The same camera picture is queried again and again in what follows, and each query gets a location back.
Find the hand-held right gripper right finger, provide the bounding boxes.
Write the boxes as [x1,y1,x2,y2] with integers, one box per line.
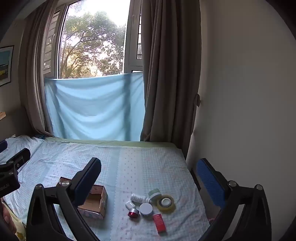
[196,158,272,241]

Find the cardboard box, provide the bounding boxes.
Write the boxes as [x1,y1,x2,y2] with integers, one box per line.
[57,176,108,220]

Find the pale floral quilt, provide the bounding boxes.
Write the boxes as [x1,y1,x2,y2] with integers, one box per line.
[0,136,44,169]

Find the light blue hanging cloth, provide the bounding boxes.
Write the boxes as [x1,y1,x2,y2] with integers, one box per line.
[44,71,146,141]

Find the framed wall picture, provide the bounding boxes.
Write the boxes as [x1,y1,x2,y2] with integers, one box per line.
[0,45,15,87]

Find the small red carton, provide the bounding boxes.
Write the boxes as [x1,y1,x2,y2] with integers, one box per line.
[152,213,167,233]

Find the green cream jar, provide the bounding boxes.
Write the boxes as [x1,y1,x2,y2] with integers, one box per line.
[148,189,162,202]

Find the trees outside window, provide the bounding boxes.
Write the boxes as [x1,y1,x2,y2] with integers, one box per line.
[60,10,126,78]

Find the white plastic bottle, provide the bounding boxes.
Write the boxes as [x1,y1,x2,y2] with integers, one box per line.
[130,193,152,204]

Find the white lid jar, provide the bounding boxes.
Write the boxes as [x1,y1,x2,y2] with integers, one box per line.
[139,202,153,216]

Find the brown curtain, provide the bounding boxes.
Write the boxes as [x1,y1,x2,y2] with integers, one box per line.
[140,0,201,160]
[18,0,67,137]

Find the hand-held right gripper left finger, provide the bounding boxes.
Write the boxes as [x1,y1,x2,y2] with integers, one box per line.
[26,157,102,241]

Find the grey window frame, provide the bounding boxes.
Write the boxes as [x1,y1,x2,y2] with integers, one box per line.
[43,0,144,79]

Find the person's left hand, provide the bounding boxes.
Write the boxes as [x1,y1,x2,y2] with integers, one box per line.
[0,202,18,234]

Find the clear tape roll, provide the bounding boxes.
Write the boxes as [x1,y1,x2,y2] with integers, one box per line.
[157,195,176,212]

